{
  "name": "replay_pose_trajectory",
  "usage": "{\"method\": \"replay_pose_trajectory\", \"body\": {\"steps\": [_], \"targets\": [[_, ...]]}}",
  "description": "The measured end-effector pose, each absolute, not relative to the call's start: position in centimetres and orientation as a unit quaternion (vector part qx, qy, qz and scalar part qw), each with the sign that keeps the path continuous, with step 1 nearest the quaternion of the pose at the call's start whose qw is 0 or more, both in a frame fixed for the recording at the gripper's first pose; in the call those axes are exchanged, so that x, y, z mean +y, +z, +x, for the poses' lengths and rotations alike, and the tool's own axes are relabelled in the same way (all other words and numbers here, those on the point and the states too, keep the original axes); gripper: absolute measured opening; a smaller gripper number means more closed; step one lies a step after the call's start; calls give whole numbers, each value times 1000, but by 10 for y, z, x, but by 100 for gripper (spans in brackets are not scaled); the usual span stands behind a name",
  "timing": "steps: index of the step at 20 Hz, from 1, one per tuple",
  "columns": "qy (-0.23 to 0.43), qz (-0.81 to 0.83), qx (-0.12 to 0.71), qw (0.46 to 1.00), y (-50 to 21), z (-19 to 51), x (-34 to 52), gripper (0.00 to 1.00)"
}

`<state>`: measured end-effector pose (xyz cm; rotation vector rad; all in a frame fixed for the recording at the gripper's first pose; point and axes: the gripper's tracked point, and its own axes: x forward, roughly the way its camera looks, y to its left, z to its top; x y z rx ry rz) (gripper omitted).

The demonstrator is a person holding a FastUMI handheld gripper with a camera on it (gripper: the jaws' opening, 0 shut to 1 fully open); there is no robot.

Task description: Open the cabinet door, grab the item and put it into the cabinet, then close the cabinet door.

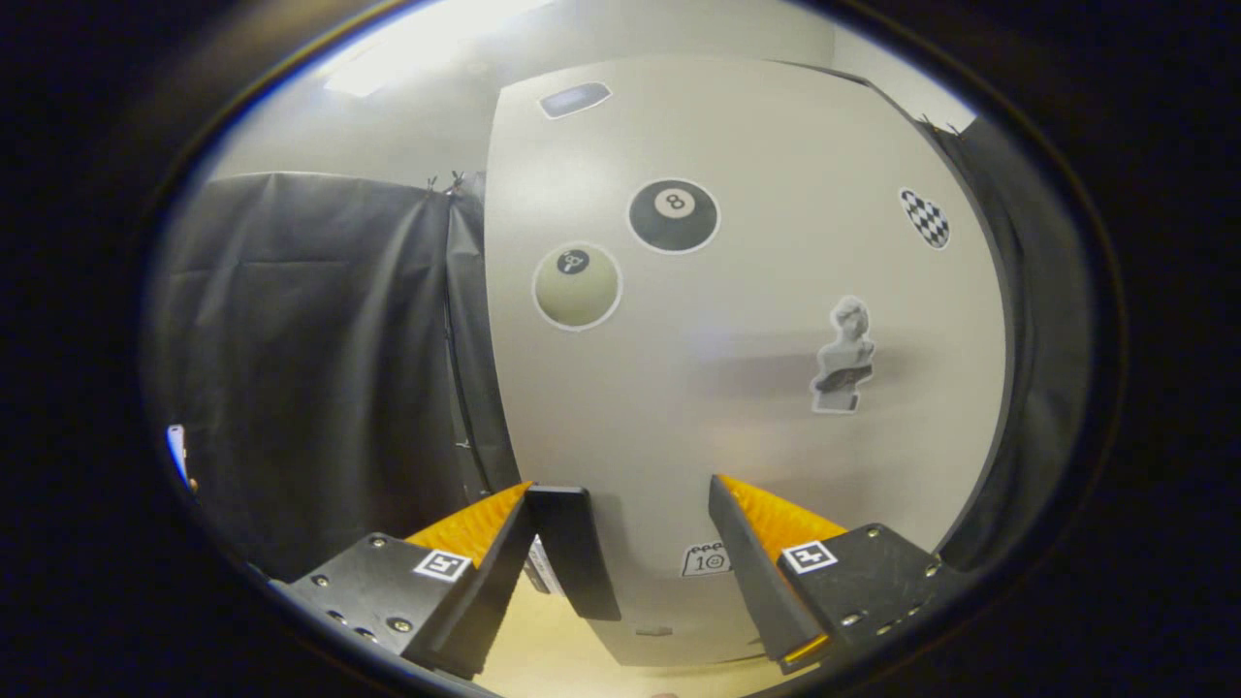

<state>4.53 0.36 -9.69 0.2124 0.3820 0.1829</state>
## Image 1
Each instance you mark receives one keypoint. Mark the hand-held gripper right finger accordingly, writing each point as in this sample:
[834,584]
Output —
[751,572]

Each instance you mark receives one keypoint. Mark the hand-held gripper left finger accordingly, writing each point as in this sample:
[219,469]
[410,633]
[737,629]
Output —
[490,596]

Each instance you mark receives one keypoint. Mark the white cabinet door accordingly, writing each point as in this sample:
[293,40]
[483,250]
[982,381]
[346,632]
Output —
[737,407]

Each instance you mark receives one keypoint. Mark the book with grey cover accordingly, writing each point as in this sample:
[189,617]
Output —
[543,567]

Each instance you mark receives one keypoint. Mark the black backdrop cloth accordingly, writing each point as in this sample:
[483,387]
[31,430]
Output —
[310,368]

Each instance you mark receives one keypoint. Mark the smartphone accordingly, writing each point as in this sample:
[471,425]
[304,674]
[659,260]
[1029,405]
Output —
[177,454]

